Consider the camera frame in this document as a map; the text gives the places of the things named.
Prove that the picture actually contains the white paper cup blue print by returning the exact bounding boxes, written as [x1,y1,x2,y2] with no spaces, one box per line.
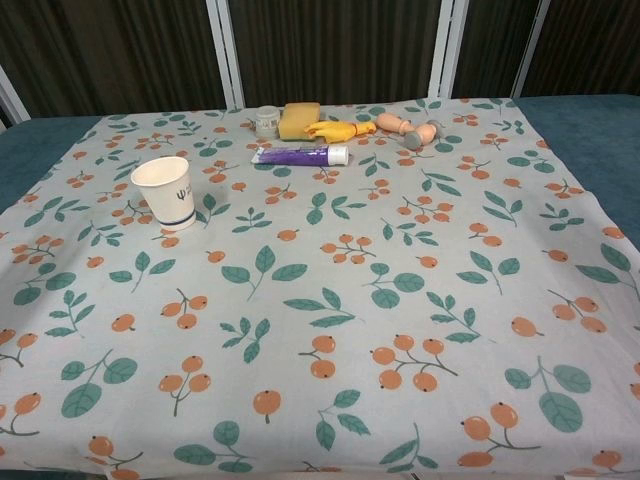
[130,155,197,232]

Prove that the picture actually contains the floral fruit print tablecloth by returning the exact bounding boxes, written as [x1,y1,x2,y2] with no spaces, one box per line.
[0,97,640,480]

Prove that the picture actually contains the purple toothpaste tube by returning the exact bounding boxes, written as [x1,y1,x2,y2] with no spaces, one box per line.
[251,143,350,167]

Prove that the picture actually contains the yellow rubber chicken toy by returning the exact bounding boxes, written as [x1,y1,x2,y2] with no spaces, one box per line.
[304,119,377,145]

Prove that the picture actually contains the yellow sponge block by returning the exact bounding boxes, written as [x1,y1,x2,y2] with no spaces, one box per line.
[277,102,322,141]

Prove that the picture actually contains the small clear jar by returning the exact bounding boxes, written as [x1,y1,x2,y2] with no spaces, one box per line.
[255,105,280,136]

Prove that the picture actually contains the wooden peg doll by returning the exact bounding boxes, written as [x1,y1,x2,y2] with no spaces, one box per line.
[375,112,412,137]

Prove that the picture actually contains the pink facial massager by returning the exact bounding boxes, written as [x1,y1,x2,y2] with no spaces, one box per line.
[404,120,446,149]

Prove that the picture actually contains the white double screen frame post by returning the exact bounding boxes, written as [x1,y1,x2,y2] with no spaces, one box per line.
[206,0,247,109]
[428,0,470,99]

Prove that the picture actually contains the thin white screen frame post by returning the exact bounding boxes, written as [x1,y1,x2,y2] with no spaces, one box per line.
[509,0,551,99]

